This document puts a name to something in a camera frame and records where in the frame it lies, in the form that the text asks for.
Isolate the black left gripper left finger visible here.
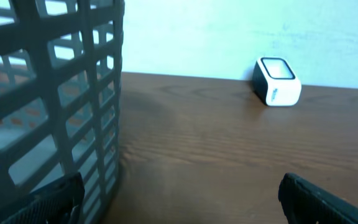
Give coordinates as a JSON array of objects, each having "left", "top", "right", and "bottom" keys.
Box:
[{"left": 0, "top": 172, "right": 85, "bottom": 224}]

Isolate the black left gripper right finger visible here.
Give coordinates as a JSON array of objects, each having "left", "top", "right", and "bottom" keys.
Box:
[{"left": 278, "top": 173, "right": 358, "bottom": 224}]

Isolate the white barcode scanner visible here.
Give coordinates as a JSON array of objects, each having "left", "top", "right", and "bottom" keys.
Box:
[{"left": 252, "top": 57, "right": 301, "bottom": 106}]

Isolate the grey plastic mesh basket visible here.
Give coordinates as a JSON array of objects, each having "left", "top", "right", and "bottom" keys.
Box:
[{"left": 0, "top": 0, "right": 125, "bottom": 223}]

